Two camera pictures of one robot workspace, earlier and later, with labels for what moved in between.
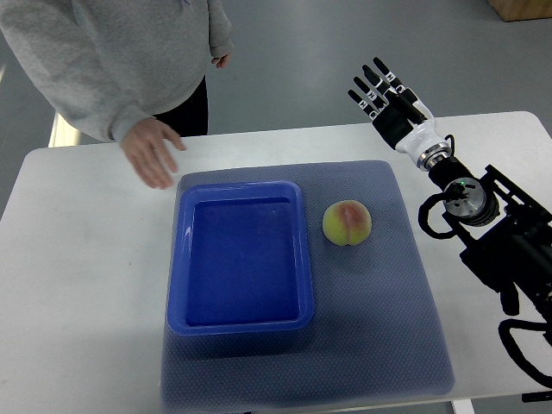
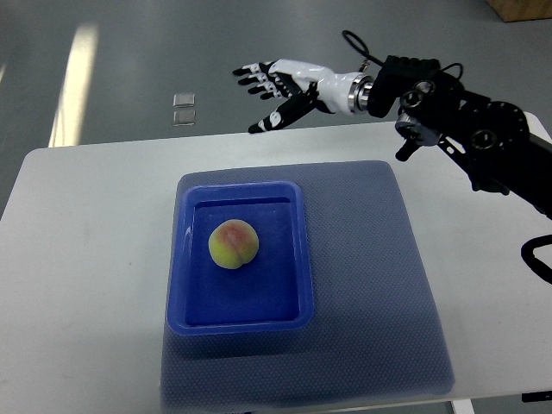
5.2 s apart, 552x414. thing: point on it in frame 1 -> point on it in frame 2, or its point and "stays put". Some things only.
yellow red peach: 347,222 -> 233,243
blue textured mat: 377,335 stays put
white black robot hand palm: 406,124 -> 329,91
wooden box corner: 511,10 stays put
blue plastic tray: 240,262 stays put
